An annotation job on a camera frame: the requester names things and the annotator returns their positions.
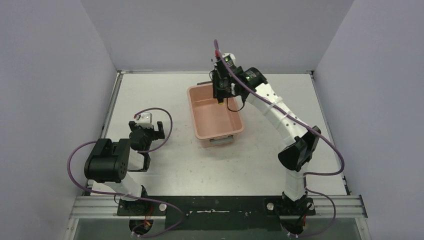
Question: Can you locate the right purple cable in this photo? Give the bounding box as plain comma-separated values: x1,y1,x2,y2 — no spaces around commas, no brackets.
213,39,345,239

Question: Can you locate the aluminium front rail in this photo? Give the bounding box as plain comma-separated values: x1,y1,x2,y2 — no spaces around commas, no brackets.
70,195,368,220

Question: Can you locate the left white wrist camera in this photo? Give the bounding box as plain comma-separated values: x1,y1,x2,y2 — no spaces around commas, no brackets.
135,112,154,129

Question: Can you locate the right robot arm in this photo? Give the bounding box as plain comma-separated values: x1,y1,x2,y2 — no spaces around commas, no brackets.
211,55,321,216

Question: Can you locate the purple cable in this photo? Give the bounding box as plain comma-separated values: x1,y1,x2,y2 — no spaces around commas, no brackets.
213,39,345,239
67,107,185,239

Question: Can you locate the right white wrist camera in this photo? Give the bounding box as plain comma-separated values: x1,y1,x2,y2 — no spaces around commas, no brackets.
222,53,236,66

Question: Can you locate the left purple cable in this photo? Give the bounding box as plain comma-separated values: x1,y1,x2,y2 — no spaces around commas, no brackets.
67,107,185,239

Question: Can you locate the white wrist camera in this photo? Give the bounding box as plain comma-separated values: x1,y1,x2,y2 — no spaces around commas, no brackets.
135,112,154,129
222,53,236,66

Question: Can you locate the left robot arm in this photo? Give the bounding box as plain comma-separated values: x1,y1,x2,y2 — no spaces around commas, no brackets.
84,121,165,216

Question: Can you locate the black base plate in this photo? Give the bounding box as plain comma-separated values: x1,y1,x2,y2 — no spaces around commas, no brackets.
116,195,316,233

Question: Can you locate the pink plastic bin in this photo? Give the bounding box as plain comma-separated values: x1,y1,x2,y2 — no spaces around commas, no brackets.
187,83,245,148

